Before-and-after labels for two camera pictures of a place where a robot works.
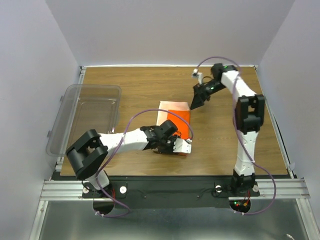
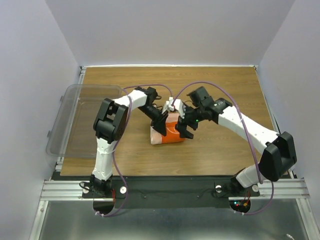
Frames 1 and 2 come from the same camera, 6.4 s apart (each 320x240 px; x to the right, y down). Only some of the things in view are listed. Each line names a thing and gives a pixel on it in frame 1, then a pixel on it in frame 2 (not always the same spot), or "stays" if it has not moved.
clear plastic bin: (83, 107) stays
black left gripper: (172, 137) -> (159, 124)
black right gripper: (200, 96) -> (181, 125)
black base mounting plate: (169, 192) stays
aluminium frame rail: (284, 188) stays
